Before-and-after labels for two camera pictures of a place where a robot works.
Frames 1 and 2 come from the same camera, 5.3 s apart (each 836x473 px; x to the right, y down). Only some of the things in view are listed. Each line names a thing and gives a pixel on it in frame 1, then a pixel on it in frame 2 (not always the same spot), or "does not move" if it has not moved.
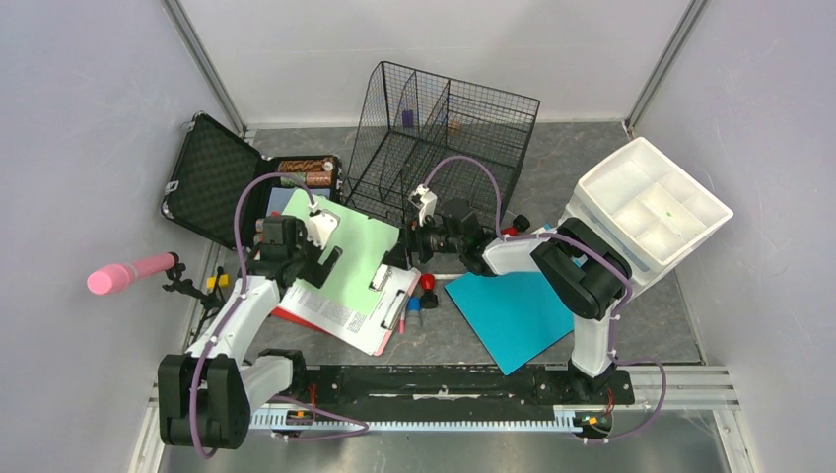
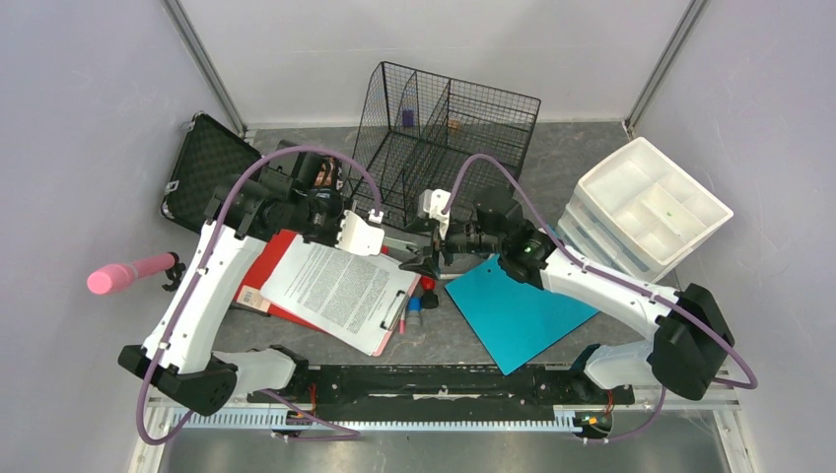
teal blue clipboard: [518, 313] does not move
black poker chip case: [220, 185] does not move
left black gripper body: [305, 254] -> [318, 219]
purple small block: [408, 118] does not move
